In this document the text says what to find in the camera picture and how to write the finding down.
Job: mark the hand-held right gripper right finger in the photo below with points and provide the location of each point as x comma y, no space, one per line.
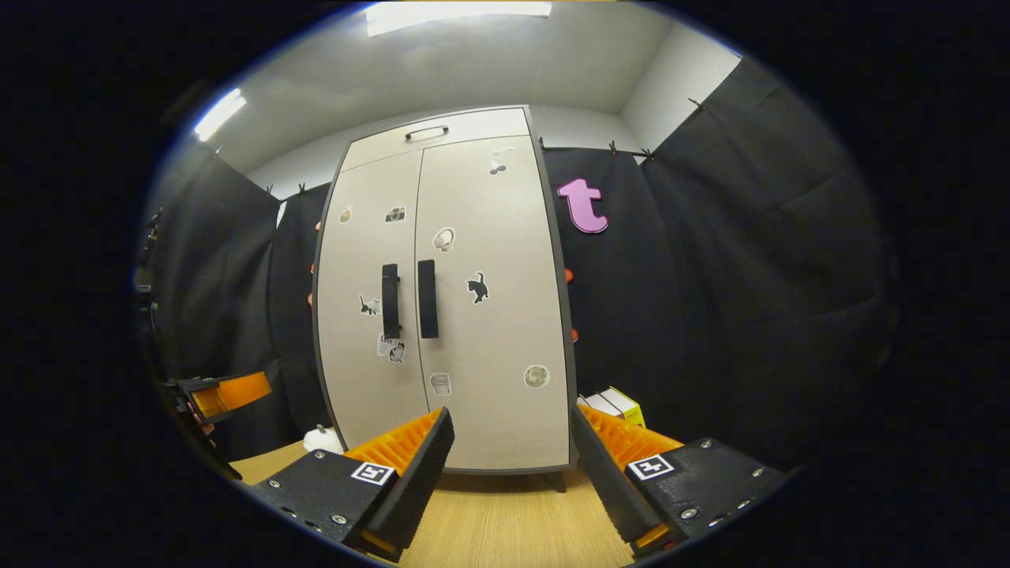
600,473

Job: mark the white shoe cabinet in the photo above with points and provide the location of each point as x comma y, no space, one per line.
473,126

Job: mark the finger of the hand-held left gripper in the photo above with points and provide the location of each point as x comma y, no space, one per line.
241,390

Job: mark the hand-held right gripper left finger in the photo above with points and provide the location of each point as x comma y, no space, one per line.
422,473

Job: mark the white cabinet door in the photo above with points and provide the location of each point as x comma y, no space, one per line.
505,339
347,260

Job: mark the white rounded object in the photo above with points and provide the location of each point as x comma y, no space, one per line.
322,440

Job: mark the yellow cardboard box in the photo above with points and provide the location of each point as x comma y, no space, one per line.
631,412

